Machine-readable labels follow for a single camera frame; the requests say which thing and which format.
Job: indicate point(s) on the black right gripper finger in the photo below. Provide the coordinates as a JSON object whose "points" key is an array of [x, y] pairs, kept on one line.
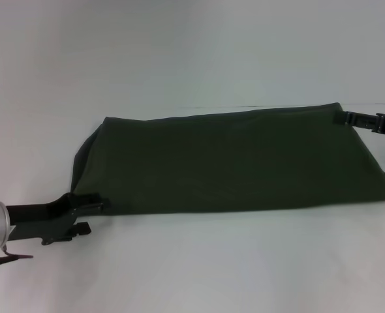
{"points": [[355, 118]]}

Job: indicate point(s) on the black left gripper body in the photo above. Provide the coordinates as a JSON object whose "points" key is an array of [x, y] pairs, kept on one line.
{"points": [[39, 216]]}

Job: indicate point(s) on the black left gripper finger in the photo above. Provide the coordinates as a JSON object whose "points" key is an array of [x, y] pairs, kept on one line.
{"points": [[89, 203], [80, 229]]}

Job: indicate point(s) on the dark green shirt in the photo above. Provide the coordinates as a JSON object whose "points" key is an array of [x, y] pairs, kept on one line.
{"points": [[231, 163]]}

